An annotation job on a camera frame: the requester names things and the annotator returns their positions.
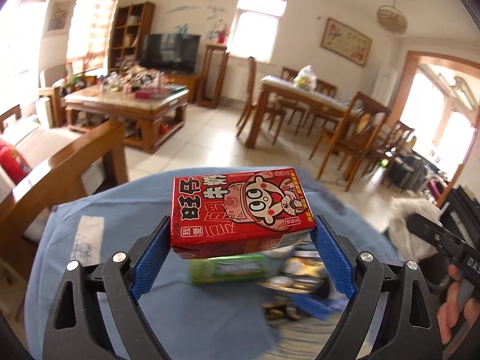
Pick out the white standing air conditioner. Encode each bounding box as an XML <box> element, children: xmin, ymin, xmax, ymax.
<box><xmin>372</xmin><ymin>66</ymin><xmax>398</xmax><ymax>110</ymax></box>

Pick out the white framed window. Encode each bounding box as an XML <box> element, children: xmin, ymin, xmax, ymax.
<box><xmin>229</xmin><ymin>0</ymin><xmax>289</xmax><ymax>65</ymax></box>

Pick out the wooden bookshelf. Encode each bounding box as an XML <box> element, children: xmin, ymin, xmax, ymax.
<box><xmin>109</xmin><ymin>2</ymin><xmax>156</xmax><ymax>73</ymax></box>

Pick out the flat screen television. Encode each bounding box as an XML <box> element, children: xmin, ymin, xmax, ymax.
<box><xmin>140</xmin><ymin>34</ymin><xmax>202</xmax><ymax>76</ymax></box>

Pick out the person's right hand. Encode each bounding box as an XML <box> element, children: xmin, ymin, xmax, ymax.
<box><xmin>437</xmin><ymin>265</ymin><xmax>469</xmax><ymax>346</ymax></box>

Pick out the wooden coffee table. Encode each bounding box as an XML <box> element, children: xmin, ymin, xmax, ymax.
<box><xmin>64</xmin><ymin>83</ymin><xmax>189</xmax><ymax>154</ymax></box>

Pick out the white ornate basket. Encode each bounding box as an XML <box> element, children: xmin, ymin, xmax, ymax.
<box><xmin>121</xmin><ymin>66</ymin><xmax>160</xmax><ymax>87</ymax></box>

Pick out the red cushion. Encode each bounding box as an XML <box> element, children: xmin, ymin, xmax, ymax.
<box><xmin>0</xmin><ymin>139</ymin><xmax>33</xmax><ymax>185</ymax></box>

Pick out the blue wrapper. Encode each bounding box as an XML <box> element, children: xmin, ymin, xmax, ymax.
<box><xmin>289</xmin><ymin>294</ymin><xmax>344</xmax><ymax>320</ymax></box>

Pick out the wooden dining table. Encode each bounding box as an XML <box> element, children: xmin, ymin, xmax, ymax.
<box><xmin>249</xmin><ymin>76</ymin><xmax>393</xmax><ymax>158</ymax></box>

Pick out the black folded frame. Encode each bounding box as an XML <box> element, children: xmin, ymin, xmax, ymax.
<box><xmin>437</xmin><ymin>185</ymin><xmax>480</xmax><ymax>241</ymax></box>

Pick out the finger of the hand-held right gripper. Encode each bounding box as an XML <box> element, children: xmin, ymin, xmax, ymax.
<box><xmin>407</xmin><ymin>212</ymin><xmax>470</xmax><ymax>268</ymax></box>

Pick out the blue tablecloth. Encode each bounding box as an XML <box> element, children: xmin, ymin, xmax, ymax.
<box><xmin>24</xmin><ymin>163</ymin><xmax>413</xmax><ymax>360</ymax></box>

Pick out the tall wooden stand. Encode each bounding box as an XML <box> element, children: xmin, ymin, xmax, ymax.
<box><xmin>197</xmin><ymin>43</ymin><xmax>230</xmax><ymax>110</ymax></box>

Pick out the wooden armchair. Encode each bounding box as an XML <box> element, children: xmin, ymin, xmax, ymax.
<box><xmin>39</xmin><ymin>64</ymin><xmax>74</xmax><ymax>128</ymax></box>

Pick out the dark printed wrapper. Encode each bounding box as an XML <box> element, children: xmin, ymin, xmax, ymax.
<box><xmin>268</xmin><ymin>249</ymin><xmax>331</xmax><ymax>297</ymax></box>

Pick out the bright balcony window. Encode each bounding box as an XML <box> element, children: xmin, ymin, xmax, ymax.
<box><xmin>0</xmin><ymin>0</ymin><xmax>53</xmax><ymax>110</ymax></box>

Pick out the window with roller blind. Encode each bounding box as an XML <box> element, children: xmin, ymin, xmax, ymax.
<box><xmin>67</xmin><ymin>0</ymin><xmax>120</xmax><ymax>74</ymax></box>

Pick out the wide framed picture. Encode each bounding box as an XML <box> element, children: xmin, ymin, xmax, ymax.
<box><xmin>320</xmin><ymin>17</ymin><xmax>373</xmax><ymax>68</ymax></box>

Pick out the pendant lamp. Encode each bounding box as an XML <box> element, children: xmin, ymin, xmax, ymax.
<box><xmin>376</xmin><ymin>0</ymin><xmax>409</xmax><ymax>35</ymax></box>

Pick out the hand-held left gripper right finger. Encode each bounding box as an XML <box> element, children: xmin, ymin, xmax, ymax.
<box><xmin>309</xmin><ymin>214</ymin><xmax>443</xmax><ymax>360</ymax></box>

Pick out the clear plastic bag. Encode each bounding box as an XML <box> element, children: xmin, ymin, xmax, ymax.
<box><xmin>293</xmin><ymin>65</ymin><xmax>320</xmax><ymax>90</ymax></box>

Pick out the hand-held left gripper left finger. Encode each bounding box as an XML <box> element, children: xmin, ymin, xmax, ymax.
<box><xmin>42</xmin><ymin>215</ymin><xmax>177</xmax><ymax>360</ymax></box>

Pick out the white plastic bag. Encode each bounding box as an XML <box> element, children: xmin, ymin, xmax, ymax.
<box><xmin>388</xmin><ymin>197</ymin><xmax>445</xmax><ymax>260</ymax></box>

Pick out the wooden dining chair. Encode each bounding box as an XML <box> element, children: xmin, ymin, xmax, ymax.
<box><xmin>315</xmin><ymin>79</ymin><xmax>338</xmax><ymax>97</ymax></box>
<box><xmin>280</xmin><ymin>67</ymin><xmax>301</xmax><ymax>84</ymax></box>
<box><xmin>309</xmin><ymin>91</ymin><xmax>393</xmax><ymax>192</ymax></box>
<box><xmin>236</xmin><ymin>56</ymin><xmax>279</xmax><ymax>136</ymax></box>
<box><xmin>371</xmin><ymin>120</ymin><xmax>415</xmax><ymax>189</ymax></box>

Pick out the wooden sofa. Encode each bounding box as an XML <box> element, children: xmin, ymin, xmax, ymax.
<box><xmin>0</xmin><ymin>105</ymin><xmax>130</xmax><ymax>271</ymax></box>

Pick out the small framed picture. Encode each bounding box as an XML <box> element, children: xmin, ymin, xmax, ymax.
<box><xmin>44</xmin><ymin>0</ymin><xmax>74</xmax><ymax>38</ymax></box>

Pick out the green snack packet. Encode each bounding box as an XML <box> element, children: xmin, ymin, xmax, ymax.
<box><xmin>188</xmin><ymin>254</ymin><xmax>268</xmax><ymax>286</ymax></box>

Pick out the red milk carton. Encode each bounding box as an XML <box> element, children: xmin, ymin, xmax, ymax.
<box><xmin>170</xmin><ymin>167</ymin><xmax>319</xmax><ymax>260</ymax></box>

